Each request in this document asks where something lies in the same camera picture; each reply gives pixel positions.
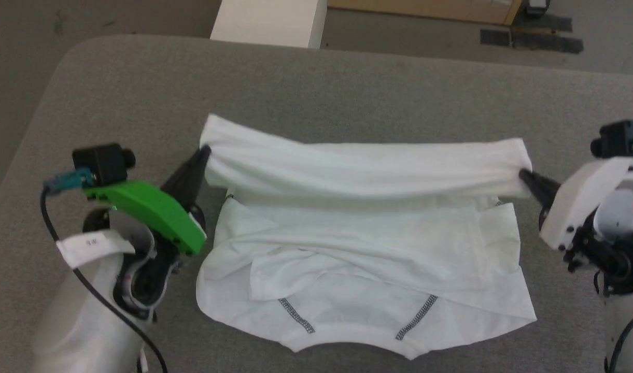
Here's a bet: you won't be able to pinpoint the white paper label tag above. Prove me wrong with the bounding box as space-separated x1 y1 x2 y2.
56 231 136 269

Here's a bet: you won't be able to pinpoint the white square pillar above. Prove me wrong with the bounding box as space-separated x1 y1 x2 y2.
209 0 328 50

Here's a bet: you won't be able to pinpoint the grey fabric sofa surface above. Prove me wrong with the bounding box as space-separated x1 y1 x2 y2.
0 34 633 373

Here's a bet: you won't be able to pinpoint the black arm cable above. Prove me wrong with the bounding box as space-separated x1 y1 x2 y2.
39 186 167 373
594 269 633 373

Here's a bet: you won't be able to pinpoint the white garment with grey stitching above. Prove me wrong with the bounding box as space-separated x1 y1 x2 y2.
195 114 538 360

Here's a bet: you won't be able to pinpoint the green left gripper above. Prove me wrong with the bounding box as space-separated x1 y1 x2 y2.
83 146 212 255

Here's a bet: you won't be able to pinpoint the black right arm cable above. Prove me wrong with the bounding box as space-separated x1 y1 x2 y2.
594 269 633 373

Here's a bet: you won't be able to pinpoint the small black floor mat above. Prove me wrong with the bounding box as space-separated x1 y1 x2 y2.
512 14 574 33

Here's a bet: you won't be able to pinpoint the long wooden baseboard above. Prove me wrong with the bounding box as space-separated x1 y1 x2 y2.
327 0 524 26

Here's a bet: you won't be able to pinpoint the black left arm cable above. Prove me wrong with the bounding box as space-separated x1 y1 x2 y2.
39 186 167 373

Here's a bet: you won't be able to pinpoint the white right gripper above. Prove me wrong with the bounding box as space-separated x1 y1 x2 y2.
518 157 633 252

